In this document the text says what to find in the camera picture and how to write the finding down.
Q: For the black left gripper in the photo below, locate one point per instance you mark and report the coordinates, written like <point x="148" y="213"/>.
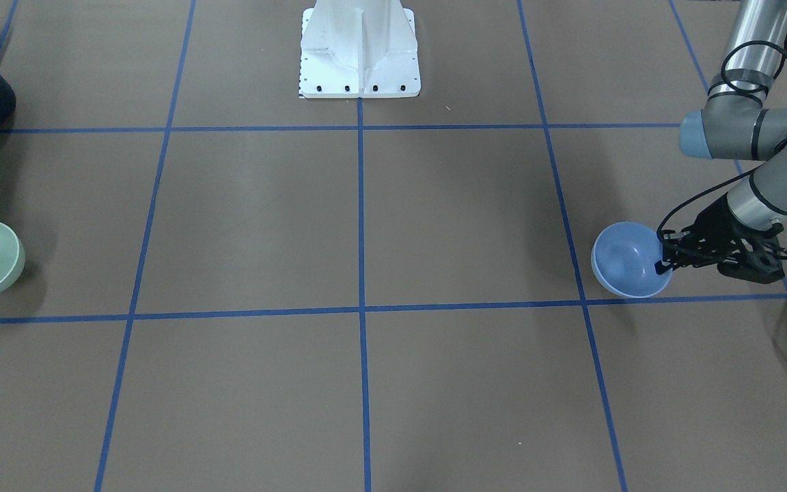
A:
<point x="716" y="226"/>

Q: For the blue bowl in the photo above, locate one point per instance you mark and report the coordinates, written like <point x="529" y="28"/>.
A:
<point x="624" y="257"/>

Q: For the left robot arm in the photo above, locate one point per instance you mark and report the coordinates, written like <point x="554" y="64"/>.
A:
<point x="744" y="118"/>

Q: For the brown paper table cover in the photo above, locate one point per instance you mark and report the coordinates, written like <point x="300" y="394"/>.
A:
<point x="231" y="288"/>

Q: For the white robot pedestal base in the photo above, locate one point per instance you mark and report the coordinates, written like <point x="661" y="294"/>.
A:
<point x="358" y="49"/>

